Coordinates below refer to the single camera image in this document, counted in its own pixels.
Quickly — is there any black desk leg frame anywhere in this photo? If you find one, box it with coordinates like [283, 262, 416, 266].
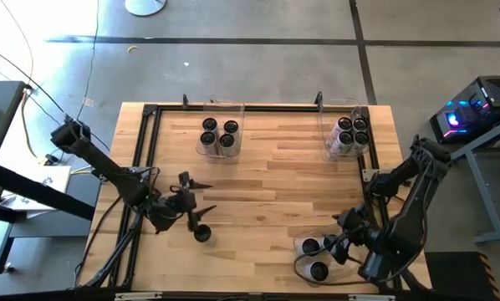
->
[0, 162, 96, 277]

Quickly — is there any black floor cable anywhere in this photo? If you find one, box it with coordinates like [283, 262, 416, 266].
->
[0, 41, 111, 151]
[74, 0, 101, 122]

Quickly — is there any yellow floor cable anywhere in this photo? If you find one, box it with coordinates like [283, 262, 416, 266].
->
[0, 0, 42, 160]

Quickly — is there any white round stand base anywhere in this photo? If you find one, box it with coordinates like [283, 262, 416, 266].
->
[124, 0, 168, 18]

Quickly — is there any clear plastic bin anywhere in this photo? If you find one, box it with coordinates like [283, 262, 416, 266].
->
[319, 99, 370, 163]
[196, 99, 246, 164]
[292, 225, 364, 288]

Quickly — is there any black floor tape strip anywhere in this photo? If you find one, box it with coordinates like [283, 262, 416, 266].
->
[43, 35, 500, 47]
[348, 0, 377, 105]

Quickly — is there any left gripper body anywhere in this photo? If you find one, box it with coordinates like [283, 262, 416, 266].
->
[170, 190, 197, 218]

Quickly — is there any white paper sheet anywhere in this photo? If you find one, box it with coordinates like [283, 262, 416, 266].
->
[1, 165, 72, 212]

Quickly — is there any grey metal stand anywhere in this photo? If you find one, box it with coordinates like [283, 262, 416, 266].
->
[450, 115, 500, 244]

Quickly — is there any black RGB computer tower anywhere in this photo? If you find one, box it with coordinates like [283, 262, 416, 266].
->
[428, 74, 500, 145]

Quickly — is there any silver table bracket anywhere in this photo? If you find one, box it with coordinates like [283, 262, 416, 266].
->
[114, 291, 164, 301]
[348, 293, 396, 301]

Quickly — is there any black hazard striped mat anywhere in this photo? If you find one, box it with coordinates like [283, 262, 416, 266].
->
[424, 250, 500, 300]

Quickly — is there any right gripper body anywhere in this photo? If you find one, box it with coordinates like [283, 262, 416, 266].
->
[339, 207, 376, 254]

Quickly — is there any black aluminium table frame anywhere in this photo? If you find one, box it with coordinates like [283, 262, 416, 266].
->
[74, 102, 433, 293]

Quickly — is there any Celsius Arctic Vibe can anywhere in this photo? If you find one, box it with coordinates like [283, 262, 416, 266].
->
[321, 234, 339, 252]
[302, 261, 330, 282]
[296, 237, 321, 257]
[193, 224, 217, 247]

